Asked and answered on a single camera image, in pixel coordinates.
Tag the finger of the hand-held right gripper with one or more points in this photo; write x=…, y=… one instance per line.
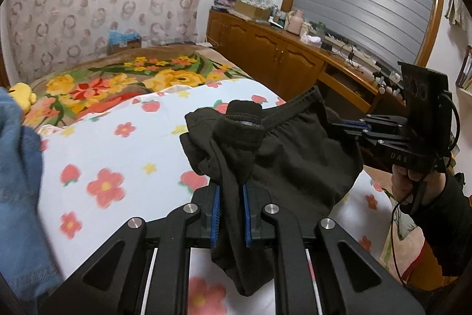
x=387, y=142
x=372, y=124

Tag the wooden cabinet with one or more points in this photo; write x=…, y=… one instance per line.
x=273, y=53

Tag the person's right hand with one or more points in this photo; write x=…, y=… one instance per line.
x=405, y=189

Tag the cardboard box with small bottles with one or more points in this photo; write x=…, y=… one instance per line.
x=250, y=8

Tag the black pants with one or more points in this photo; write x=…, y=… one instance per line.
x=295, y=160

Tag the blue denim jeans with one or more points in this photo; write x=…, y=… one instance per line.
x=20, y=189

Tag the yellow plush toy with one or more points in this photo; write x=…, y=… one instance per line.
x=22, y=95

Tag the pink kettle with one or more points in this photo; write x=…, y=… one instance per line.
x=295, y=22

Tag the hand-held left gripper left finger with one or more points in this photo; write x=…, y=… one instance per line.
x=217, y=211

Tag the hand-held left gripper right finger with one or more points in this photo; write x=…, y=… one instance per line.
x=246, y=213

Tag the floral blanket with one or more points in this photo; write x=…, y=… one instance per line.
x=121, y=86

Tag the person's right forearm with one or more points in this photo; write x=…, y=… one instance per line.
x=450, y=226

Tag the white strawberry print bed sheet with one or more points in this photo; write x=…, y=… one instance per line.
x=147, y=152

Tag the hanging pale cloth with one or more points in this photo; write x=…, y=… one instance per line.
x=457, y=5

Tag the blue item on box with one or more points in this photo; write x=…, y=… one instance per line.
x=123, y=42

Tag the white power strip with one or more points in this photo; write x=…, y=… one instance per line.
x=350, y=51

